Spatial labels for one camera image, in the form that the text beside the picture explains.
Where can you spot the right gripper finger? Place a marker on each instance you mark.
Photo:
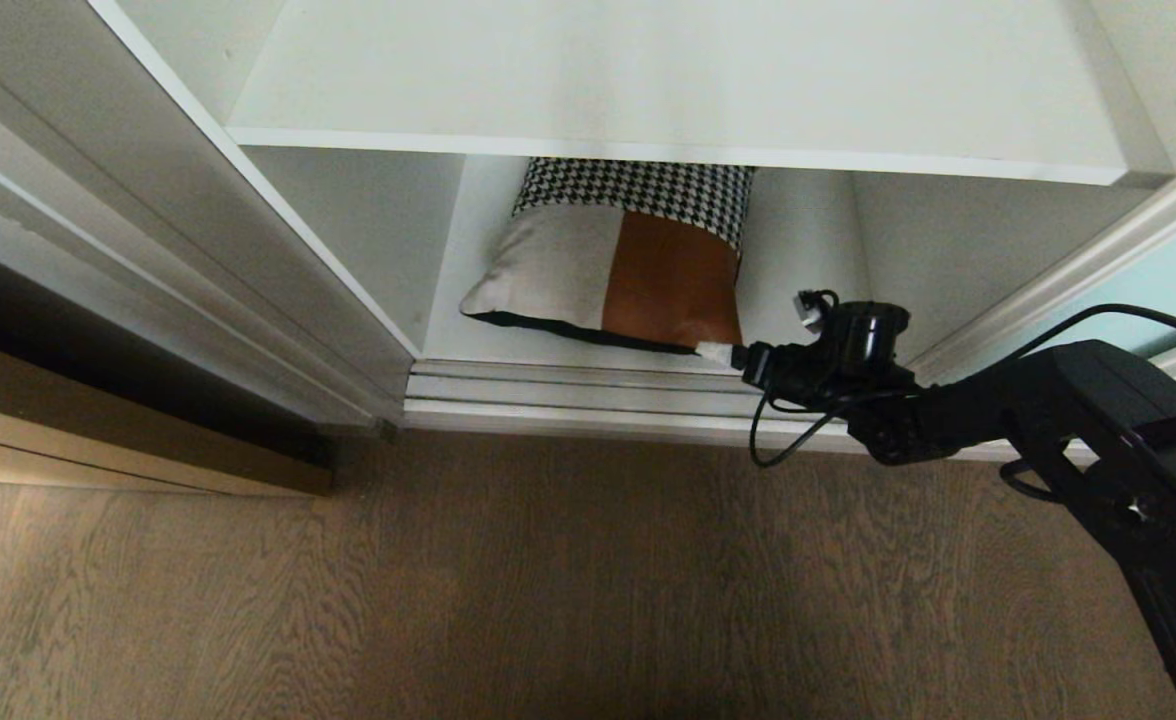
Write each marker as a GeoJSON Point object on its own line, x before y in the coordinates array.
{"type": "Point", "coordinates": [720, 353]}

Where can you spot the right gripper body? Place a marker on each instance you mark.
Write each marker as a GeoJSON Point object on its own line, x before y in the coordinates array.
{"type": "Point", "coordinates": [793, 375]}

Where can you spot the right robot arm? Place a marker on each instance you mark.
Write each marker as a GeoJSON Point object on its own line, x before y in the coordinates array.
{"type": "Point", "coordinates": [1098, 400]}

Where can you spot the white sliding door floor track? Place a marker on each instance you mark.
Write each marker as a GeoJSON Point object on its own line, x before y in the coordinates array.
{"type": "Point", "coordinates": [568, 395]}

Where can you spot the white wardrobe shelf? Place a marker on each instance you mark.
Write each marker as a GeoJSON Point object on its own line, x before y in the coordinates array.
{"type": "Point", "coordinates": [648, 90]}

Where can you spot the pale blue framed wardrobe door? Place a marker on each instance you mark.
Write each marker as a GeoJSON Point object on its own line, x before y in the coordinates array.
{"type": "Point", "coordinates": [1138, 270]}

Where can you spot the white sliding wardrobe door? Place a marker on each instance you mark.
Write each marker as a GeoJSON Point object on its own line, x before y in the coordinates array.
{"type": "Point", "coordinates": [178, 220]}

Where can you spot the patchwork houndstooth brown grey pillow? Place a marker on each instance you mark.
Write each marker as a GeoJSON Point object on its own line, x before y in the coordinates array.
{"type": "Point", "coordinates": [558, 270]}

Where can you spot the light wooden furniture base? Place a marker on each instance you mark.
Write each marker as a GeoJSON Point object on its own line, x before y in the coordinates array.
{"type": "Point", "coordinates": [98, 430]}

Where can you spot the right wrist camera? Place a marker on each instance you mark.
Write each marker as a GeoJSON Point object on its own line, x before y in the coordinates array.
{"type": "Point", "coordinates": [810, 308]}

